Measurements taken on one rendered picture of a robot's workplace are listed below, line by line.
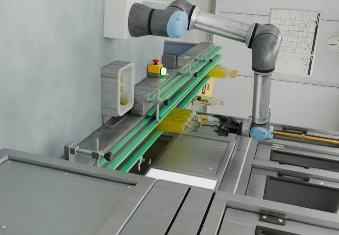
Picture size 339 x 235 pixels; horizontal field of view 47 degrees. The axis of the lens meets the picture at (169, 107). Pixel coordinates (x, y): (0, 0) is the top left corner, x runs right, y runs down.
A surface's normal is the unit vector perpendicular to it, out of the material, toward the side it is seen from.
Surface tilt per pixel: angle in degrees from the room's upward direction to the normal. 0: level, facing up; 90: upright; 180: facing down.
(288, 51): 90
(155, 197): 90
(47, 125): 0
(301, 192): 90
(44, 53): 0
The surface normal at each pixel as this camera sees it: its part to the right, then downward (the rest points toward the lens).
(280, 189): 0.05, -0.94
